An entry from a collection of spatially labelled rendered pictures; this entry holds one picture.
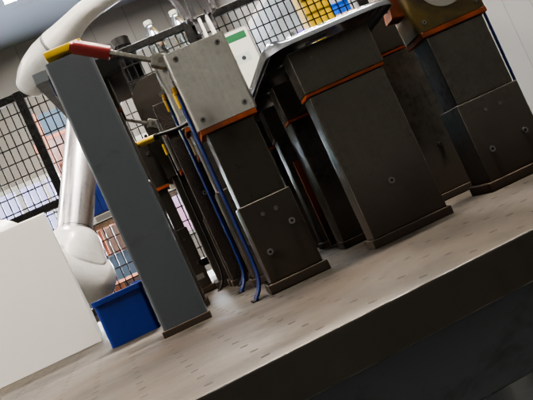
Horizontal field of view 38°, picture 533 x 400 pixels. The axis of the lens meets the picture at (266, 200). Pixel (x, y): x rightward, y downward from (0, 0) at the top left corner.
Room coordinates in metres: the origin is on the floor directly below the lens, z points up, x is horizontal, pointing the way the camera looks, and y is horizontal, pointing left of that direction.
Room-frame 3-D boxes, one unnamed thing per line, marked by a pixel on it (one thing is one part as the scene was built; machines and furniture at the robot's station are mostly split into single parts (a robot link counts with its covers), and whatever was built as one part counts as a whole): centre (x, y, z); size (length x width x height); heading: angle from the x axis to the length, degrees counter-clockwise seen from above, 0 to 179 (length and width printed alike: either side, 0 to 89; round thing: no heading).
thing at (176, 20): (2.79, 0.03, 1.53); 0.07 x 0.07 x 0.20
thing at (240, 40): (2.71, -0.08, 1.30); 0.23 x 0.02 x 0.31; 96
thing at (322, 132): (1.06, -0.16, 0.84); 0.12 x 0.05 x 0.29; 96
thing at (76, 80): (1.17, 0.19, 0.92); 0.08 x 0.08 x 0.44; 6
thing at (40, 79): (1.42, 0.21, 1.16); 0.37 x 0.14 x 0.02; 6
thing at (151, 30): (2.78, 0.13, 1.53); 0.07 x 0.07 x 0.20
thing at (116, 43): (2.77, 0.25, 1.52); 0.07 x 0.07 x 0.18
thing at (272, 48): (1.67, -0.10, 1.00); 1.38 x 0.22 x 0.02; 6
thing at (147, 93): (1.77, 0.12, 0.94); 0.18 x 0.13 x 0.49; 6
